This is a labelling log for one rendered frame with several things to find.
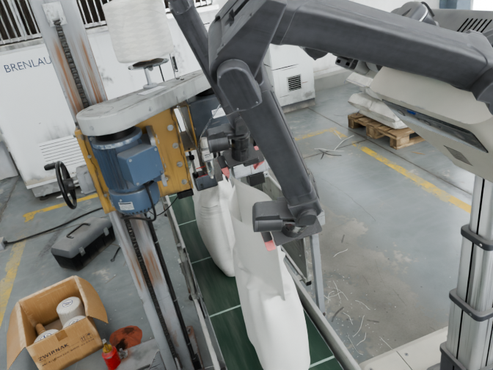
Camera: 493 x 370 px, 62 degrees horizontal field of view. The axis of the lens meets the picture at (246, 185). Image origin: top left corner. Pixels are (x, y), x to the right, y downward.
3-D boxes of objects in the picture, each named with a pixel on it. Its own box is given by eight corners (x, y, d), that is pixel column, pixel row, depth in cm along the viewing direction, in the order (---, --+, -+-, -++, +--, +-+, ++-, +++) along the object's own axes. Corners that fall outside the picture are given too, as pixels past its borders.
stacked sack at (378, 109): (452, 108, 387) (454, 93, 380) (394, 126, 371) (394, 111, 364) (421, 98, 423) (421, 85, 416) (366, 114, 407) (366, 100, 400)
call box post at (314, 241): (329, 356, 197) (317, 222, 161) (324, 358, 197) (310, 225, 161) (326, 352, 200) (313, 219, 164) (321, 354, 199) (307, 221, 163)
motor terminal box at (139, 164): (168, 181, 121) (158, 145, 116) (138, 196, 116) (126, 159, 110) (153, 174, 127) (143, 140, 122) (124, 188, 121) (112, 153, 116)
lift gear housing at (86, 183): (99, 196, 145) (89, 168, 140) (84, 200, 144) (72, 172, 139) (99, 184, 154) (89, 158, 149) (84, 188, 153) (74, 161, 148)
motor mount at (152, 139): (172, 186, 126) (158, 137, 119) (151, 191, 125) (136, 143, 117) (161, 155, 150) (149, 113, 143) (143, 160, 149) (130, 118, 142)
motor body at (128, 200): (165, 209, 128) (144, 136, 117) (117, 224, 125) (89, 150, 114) (159, 189, 141) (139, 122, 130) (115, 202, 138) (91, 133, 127)
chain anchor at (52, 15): (66, 24, 120) (59, 1, 117) (48, 27, 119) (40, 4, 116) (67, 23, 122) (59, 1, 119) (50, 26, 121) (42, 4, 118)
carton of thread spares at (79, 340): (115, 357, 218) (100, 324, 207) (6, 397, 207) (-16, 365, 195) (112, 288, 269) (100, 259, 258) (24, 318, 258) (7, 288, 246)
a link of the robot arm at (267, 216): (319, 213, 77) (311, 177, 82) (259, 216, 76) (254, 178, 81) (307, 242, 87) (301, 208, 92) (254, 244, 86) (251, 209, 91)
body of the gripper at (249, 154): (222, 155, 131) (221, 140, 125) (252, 146, 133) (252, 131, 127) (229, 170, 127) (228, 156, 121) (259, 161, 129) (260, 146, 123)
